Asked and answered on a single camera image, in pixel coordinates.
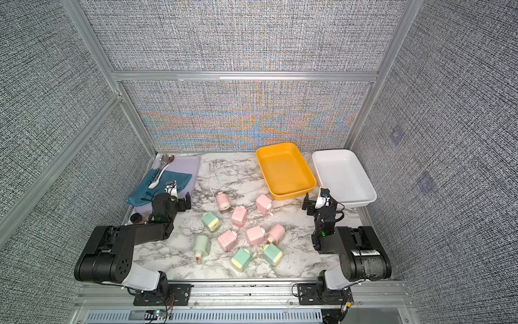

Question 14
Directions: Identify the white plastic tray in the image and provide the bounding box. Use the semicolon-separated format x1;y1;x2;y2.
312;149;377;208

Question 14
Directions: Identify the pink sharpener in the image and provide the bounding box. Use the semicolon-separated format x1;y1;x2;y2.
246;225;266;247
267;224;286;244
256;194;272;215
216;192;231;212
231;206;248;228
218;229;238;252

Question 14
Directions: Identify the yellow plastic tray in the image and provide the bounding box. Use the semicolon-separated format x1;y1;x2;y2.
256;143;316;201

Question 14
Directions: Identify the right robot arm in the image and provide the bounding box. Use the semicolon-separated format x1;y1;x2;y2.
297;188;392;305

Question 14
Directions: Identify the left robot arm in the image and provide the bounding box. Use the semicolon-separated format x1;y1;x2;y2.
74;182;192;298

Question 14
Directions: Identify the white spoon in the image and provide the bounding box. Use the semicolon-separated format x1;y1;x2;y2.
148;163;169;189

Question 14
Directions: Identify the teal cloth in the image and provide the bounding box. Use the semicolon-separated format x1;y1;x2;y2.
126;170;192;207

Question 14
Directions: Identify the spice jar black lid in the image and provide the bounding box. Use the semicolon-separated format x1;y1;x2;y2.
129;213;147;225

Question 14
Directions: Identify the lavender cutting board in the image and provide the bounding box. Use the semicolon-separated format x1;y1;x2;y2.
132;156;200;217

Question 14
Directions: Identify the metal spoon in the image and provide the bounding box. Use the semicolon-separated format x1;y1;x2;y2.
152;154;174;170

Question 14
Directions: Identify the green sharpener upper left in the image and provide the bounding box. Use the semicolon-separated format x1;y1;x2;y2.
201;211;221;232

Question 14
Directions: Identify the green sharpener lying left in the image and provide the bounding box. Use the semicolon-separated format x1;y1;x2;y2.
193;235;211;263

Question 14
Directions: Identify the green sharpener front right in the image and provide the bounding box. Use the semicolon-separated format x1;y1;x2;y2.
261;242;283;267

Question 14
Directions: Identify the green sharpener front left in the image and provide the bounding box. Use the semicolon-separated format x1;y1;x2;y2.
231;248;255;272

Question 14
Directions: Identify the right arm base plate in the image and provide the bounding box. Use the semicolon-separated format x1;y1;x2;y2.
292;283;353;306

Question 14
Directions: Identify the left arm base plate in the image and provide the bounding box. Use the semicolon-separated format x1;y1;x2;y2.
131;283;193;306

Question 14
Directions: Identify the aluminium front rail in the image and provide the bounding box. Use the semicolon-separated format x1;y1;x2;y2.
72;278;415;311

